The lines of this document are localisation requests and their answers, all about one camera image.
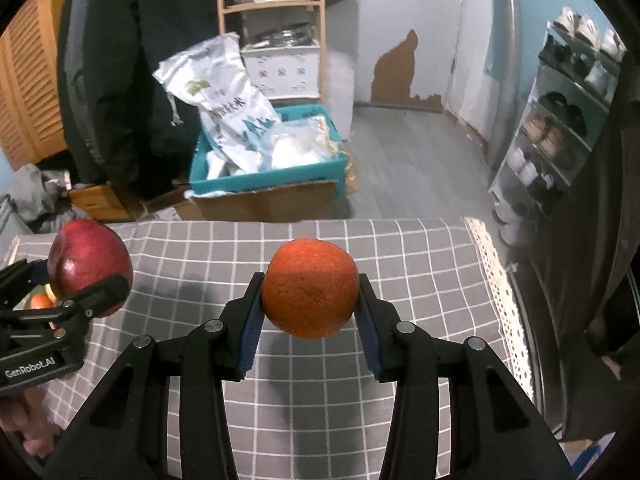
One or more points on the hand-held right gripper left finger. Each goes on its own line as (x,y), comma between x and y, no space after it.
(250,335)

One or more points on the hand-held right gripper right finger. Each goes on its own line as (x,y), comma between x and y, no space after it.
(370,345)

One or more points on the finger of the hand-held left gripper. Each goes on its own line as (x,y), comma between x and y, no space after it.
(22,275)
(102,292)

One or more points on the red apple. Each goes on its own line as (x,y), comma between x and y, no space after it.
(85,255)

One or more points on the large orange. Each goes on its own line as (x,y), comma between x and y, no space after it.
(310,285)

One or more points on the person's left hand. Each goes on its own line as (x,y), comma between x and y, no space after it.
(20,410)

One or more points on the small mandarin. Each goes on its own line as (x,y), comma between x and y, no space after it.
(40,301)

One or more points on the grey checkered cloth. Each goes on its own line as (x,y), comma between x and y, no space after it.
(400,270)

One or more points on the pile of grey clothes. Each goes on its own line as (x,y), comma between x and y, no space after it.
(35,190)

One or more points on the wooden drawer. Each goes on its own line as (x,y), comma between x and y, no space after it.
(95,202)

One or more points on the cardboard box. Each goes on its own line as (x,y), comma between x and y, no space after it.
(270,205)

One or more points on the white lace table cover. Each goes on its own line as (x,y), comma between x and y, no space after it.
(505,300)

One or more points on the teal plastic crate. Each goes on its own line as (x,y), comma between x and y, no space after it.
(270,177)

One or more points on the wooden louvered wardrobe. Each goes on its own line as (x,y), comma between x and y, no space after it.
(30,85)

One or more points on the clear plastic bag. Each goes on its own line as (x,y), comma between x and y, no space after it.
(300,142)

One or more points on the white printed rice bag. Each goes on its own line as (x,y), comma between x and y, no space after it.
(225,110)

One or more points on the grey jacket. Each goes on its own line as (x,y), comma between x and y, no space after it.
(82,60)

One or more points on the black hooded coat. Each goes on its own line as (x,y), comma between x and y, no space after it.
(150,60)

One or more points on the white perforated basket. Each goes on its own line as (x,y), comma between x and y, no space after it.
(285,70)

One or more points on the steel steamer pot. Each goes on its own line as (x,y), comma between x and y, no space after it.
(285,35)

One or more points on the silver vertical pipe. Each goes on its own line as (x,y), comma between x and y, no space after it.
(505,60)

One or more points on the wooden shelf rack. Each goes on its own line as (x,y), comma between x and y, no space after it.
(270,6)

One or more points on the pale door with peeling paint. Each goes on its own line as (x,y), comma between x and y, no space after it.
(440,20)

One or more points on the shoe rack with shoes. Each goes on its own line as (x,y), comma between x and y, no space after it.
(560,60)

